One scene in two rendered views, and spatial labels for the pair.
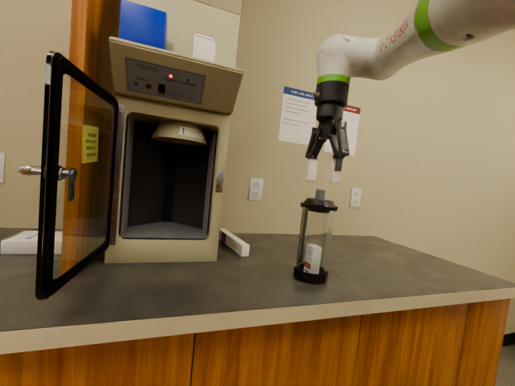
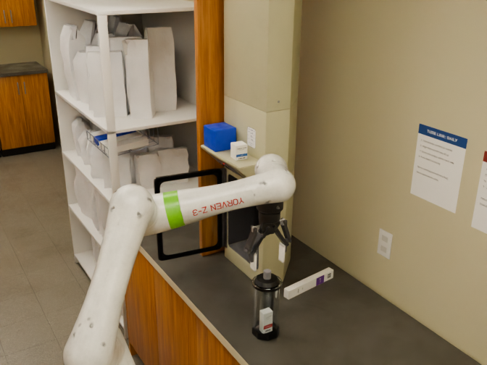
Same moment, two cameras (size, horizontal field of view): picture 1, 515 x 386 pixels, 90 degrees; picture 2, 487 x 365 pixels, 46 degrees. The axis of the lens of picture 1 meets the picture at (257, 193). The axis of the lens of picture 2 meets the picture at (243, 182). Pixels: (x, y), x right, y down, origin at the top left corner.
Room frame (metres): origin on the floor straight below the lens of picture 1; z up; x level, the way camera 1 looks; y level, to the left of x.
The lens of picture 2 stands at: (0.32, -1.90, 2.28)
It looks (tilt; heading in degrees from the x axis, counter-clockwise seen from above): 22 degrees down; 78
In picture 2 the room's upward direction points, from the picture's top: 1 degrees clockwise
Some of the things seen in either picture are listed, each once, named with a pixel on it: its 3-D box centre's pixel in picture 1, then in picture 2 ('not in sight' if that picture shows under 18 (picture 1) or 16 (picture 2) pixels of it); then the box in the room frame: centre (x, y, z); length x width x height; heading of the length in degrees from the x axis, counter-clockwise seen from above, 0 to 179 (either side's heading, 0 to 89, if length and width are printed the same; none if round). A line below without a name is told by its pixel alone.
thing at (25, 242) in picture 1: (44, 241); not in sight; (0.77, 0.64, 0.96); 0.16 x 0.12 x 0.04; 109
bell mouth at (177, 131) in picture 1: (180, 133); not in sight; (0.86, 0.27, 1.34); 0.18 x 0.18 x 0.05
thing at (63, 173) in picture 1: (67, 184); not in sight; (0.44, 0.33, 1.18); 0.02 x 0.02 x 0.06; 12
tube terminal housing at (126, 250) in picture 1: (173, 139); (267, 186); (0.88, 0.30, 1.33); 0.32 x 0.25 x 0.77; 110
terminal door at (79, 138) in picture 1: (86, 177); (189, 214); (0.54, 0.36, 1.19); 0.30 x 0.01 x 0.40; 12
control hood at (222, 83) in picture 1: (179, 81); (231, 164); (0.70, 0.24, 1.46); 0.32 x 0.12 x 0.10; 110
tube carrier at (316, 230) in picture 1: (314, 239); (266, 305); (0.76, -0.19, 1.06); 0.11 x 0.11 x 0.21
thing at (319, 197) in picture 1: (319, 200); (267, 278); (0.76, -0.19, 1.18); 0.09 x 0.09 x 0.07
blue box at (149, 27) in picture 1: (145, 34); (219, 136); (0.67, 0.33, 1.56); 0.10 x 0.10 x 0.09; 20
